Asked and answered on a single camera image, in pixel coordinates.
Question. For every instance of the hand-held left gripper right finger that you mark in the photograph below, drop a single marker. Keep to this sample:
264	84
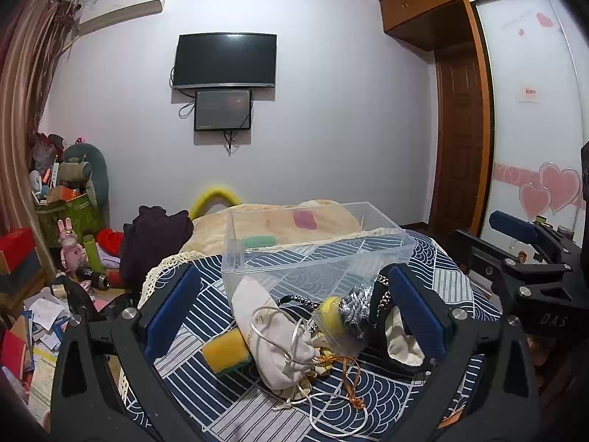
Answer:
418	313

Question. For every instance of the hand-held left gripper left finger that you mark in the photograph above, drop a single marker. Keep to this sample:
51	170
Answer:
172	313

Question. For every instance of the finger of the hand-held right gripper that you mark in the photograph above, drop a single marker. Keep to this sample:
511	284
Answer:
510	226
497	269

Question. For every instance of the yellow rectangular sponge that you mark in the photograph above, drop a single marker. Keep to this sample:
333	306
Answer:
225	350

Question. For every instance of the clear plastic zip bag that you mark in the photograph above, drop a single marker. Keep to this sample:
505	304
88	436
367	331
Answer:
354	336

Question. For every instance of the clear plastic container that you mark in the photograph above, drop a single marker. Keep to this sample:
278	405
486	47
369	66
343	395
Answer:
322	258

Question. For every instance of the pink heart stickers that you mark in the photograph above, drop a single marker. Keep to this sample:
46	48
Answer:
559	186

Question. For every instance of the black pouch with cream lining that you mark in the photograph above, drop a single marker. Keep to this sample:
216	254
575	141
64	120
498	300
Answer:
402	340

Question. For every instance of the black glittery scrubber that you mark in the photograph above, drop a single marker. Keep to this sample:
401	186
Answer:
358	306

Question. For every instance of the dark clothes pile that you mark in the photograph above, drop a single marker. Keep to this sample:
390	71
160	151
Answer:
152	244

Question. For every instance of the white sliding wardrobe door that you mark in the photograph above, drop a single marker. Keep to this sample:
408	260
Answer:
529	138

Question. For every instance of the beige blanket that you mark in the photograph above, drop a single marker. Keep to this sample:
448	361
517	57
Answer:
207	235

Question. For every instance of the black flashlight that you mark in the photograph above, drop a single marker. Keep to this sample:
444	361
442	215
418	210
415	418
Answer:
94	277

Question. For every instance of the yellow round sponge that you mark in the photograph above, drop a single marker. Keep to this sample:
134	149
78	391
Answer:
329	315

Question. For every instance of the red plush toy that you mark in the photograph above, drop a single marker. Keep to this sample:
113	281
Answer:
109	239

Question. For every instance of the green paper roll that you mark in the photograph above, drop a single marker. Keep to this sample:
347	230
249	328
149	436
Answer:
92	253

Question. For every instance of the green sponge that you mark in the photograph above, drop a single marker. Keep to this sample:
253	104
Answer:
259	241

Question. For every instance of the blue patterned tablecloth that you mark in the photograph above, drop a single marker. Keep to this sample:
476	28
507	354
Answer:
239	405

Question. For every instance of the pink rabbit toy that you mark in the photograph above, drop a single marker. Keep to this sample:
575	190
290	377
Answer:
71	251

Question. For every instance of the pile of papers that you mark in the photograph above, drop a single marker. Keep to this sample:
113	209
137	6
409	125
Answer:
37	331

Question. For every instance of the green storage box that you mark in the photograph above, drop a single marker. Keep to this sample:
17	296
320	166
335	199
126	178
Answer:
69	218

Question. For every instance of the pink sponge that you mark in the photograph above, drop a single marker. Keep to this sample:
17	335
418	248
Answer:
305	219

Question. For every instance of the grey plush toy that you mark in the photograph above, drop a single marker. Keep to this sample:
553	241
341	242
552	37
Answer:
83	170

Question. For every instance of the red box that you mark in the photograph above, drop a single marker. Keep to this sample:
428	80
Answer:
16	248

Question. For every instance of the wooden overhead cabinet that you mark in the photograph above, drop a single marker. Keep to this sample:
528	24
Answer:
423	4

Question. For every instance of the brown curtain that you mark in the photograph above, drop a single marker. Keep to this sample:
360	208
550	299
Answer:
23	101

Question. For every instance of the white air conditioner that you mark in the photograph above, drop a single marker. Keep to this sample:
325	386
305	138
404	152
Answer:
124	9

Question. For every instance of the small wall-mounted monitor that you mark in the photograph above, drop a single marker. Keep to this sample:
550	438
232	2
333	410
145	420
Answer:
223	109

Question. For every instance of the wall-mounted black television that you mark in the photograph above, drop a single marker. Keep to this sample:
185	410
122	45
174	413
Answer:
224	60

